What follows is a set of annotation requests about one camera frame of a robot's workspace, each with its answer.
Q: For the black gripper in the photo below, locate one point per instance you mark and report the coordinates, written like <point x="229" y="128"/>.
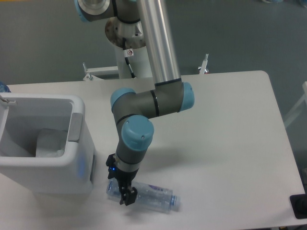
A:
<point x="124" y="179"/>

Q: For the crushed clear plastic bottle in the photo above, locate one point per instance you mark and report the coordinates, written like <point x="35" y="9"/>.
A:
<point x="156" y="198"/>

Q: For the white paper tissue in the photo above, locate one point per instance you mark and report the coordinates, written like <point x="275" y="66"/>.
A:
<point x="50" y="143"/>

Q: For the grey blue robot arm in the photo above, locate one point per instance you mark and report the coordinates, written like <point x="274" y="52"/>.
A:
<point x="133" y="111"/>

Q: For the white trash can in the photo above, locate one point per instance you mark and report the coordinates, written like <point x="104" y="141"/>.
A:
<point x="22" y="117"/>

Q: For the black device at table edge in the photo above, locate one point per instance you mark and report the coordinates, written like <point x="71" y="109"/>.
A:
<point x="299" y="205"/>

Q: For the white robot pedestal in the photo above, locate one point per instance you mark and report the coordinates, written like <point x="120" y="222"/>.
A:
<point x="130" y="51"/>

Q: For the white bracket with red caster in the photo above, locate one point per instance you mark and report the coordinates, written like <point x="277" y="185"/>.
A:
<point x="203" y="69"/>

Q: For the white frame at right edge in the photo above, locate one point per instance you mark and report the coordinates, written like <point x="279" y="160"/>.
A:
<point x="297" y="108"/>

